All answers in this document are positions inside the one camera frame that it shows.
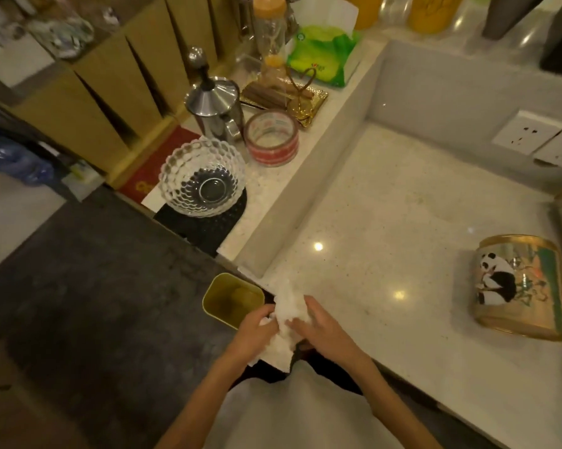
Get person's right hand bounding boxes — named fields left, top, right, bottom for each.
left=288, top=295, right=368, bottom=370

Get person's left hand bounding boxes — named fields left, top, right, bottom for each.
left=228, top=304, right=281, bottom=365

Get white paper tissue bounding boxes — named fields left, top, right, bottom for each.
left=247, top=278, right=315, bottom=372

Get person's right forearm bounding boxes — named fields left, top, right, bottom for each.
left=344, top=353, right=443, bottom=449

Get person's left forearm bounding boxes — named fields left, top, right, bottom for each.
left=154, top=353, right=253, bottom=449

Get open green metal tin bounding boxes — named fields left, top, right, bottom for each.
left=202, top=273, right=266, bottom=331

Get person's black garment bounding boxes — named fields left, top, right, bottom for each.
left=228, top=342, right=365, bottom=397

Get black dotted trivet mat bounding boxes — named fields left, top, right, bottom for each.
left=154, top=187, right=249, bottom=258

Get clear beaded glass bowl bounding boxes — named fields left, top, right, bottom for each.
left=159, top=138, right=247, bottom=218

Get red printed tape roll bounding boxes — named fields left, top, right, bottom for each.
left=243, top=110, right=300, bottom=168

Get red patterned mat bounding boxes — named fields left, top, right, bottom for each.
left=117, top=125, right=202, bottom=200

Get stainless steel plunger pot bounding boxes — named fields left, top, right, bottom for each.
left=184, top=46, right=245, bottom=146

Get gold rectangular tray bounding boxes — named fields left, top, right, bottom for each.
left=240, top=78, right=330, bottom=129

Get brown wooden sticks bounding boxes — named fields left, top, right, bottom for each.
left=243, top=83, right=315, bottom=109

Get round panda print tin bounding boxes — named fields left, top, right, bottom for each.
left=468, top=234, right=562, bottom=343

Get green tissue packet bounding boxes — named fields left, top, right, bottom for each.
left=286, top=25, right=362, bottom=88

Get wooden slatted cabinet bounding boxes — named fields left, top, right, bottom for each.
left=9, top=0, right=244, bottom=176

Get clear jar with orange lid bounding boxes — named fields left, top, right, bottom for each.
left=252, top=0, right=288, bottom=84

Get blue plastic bag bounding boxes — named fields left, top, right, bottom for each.
left=0, top=134, right=57, bottom=187

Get yellow round container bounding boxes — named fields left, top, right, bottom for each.
left=407, top=0, right=466, bottom=35
left=343, top=0, right=385, bottom=30

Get clear glass cup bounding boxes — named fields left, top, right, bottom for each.
left=380, top=0, right=413, bottom=27

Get clear glass dish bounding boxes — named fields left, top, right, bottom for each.
left=26, top=9, right=96, bottom=60

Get dark grey tall vessel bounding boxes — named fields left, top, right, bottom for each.
left=481, top=0, right=550, bottom=41

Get gold wire heart holder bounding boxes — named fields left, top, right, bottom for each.
left=286, top=66, right=318, bottom=121

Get white wall socket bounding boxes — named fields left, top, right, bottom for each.
left=491, top=110, right=562, bottom=157
left=533, top=124, right=562, bottom=171

